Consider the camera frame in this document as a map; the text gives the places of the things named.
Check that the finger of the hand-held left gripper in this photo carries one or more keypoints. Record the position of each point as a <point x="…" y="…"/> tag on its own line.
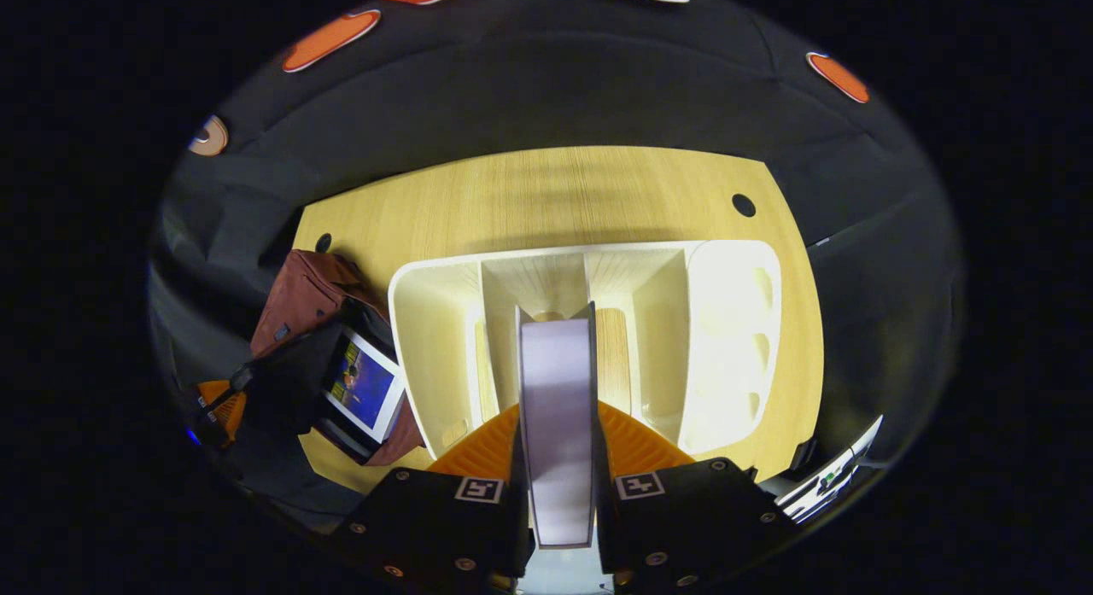
<point x="224" y="411"/>

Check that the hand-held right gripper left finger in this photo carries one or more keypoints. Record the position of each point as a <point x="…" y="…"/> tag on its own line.
<point x="427" y="527"/>

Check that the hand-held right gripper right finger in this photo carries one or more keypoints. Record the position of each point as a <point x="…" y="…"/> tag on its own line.
<point x="692" y="527"/>

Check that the red fabric schoolbag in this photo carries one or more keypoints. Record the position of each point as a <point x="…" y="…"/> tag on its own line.
<point x="299" y="300"/>

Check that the blue cover book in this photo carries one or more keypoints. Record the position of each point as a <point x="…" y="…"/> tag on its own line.
<point x="367" y="386"/>

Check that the white spine portrait book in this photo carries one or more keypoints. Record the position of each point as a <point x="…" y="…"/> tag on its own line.
<point x="557" y="424"/>

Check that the white plastic bookshelf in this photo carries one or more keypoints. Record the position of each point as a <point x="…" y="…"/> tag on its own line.
<point x="734" y="339"/>

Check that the black backdrop cloth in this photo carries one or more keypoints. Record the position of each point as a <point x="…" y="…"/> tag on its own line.
<point x="555" y="83"/>

